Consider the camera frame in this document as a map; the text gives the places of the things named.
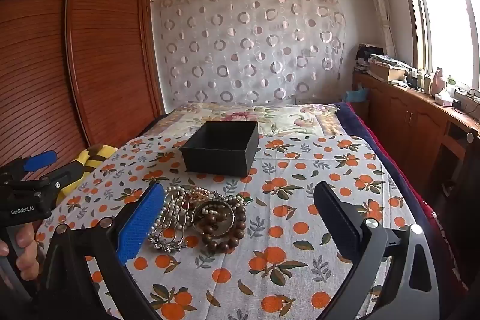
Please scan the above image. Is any brown cardboard box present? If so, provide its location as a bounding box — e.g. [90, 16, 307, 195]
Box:
[369, 61, 408, 82]

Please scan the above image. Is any dark blue blanket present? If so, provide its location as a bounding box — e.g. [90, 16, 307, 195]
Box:
[333, 102, 432, 219]

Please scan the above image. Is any yellow striped cloth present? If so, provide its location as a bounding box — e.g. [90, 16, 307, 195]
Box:
[56, 144, 118, 201]

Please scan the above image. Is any red blanket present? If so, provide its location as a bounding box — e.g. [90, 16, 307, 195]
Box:
[345, 102, 456, 270]

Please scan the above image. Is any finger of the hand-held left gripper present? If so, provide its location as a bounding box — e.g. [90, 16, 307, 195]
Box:
[39, 161, 82, 207]
[0, 150, 59, 182]

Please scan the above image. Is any brown wooden cabinet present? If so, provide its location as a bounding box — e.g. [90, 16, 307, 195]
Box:
[351, 70, 480, 201]

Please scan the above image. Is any wooden framed window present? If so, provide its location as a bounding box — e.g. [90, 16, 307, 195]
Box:
[389, 0, 480, 96]

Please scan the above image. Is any pale green jade bangle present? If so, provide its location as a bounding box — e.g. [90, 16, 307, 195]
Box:
[191, 200, 235, 235]

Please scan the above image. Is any pink figurine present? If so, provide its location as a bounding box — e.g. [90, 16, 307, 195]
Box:
[431, 67, 449, 98]

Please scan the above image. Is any person's left hand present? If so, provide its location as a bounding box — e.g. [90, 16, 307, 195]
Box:
[0, 221, 38, 282]

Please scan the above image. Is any white pearl necklace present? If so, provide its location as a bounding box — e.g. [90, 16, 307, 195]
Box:
[151, 185, 193, 236]

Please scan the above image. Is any blue cloth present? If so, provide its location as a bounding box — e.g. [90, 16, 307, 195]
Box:
[345, 88, 370, 103]

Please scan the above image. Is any brown wooden wardrobe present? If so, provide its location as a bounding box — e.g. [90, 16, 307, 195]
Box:
[0, 0, 166, 171]

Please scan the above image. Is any stack of folded clothes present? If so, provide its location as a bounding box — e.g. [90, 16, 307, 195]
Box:
[354, 44, 387, 74]

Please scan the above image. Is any brown wooden bead bracelet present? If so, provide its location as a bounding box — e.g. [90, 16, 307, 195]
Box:
[198, 203, 248, 250]

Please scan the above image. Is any black box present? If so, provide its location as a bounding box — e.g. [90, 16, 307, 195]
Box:
[179, 121, 260, 178]

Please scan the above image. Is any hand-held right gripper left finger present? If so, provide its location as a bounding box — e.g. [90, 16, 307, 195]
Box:
[37, 184, 167, 320]

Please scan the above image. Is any orange fruit print cloth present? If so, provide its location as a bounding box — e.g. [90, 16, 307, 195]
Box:
[35, 134, 436, 320]

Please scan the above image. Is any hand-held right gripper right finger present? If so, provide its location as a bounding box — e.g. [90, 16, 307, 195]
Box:
[313, 181, 442, 320]

